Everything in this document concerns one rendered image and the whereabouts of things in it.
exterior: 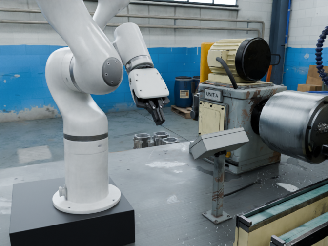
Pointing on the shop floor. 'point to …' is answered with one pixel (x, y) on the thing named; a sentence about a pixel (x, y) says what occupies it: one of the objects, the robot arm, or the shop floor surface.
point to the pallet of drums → (184, 95)
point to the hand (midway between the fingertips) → (158, 117)
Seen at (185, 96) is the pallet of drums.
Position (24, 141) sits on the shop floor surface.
